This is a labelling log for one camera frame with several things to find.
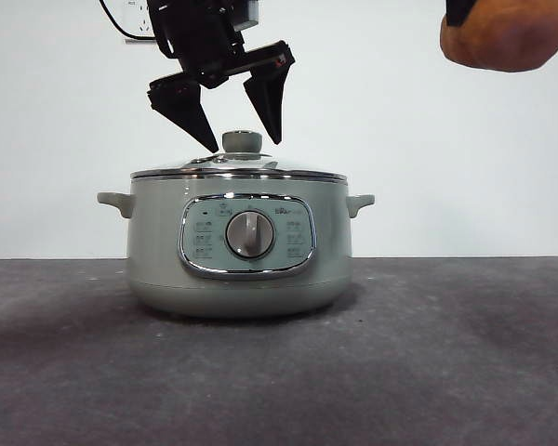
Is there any pale green electric pot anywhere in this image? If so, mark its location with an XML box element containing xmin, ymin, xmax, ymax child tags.
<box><xmin>96</xmin><ymin>174</ymin><xmax>377</xmax><ymax>320</ymax></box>

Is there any pale grey camera box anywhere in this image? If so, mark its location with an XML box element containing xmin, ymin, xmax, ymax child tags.
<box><xmin>234</xmin><ymin>0</ymin><xmax>261</xmax><ymax>32</ymax></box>

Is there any white wall socket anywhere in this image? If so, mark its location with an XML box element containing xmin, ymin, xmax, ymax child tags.
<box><xmin>124</xmin><ymin>0</ymin><xmax>160</xmax><ymax>46</ymax></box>

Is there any black cable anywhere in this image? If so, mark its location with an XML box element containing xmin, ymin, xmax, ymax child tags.
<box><xmin>99</xmin><ymin>0</ymin><xmax>155</xmax><ymax>42</ymax></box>

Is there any glass lid with green knob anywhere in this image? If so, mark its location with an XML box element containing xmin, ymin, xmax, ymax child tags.
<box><xmin>130</xmin><ymin>130</ymin><xmax>348</xmax><ymax>180</ymax></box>

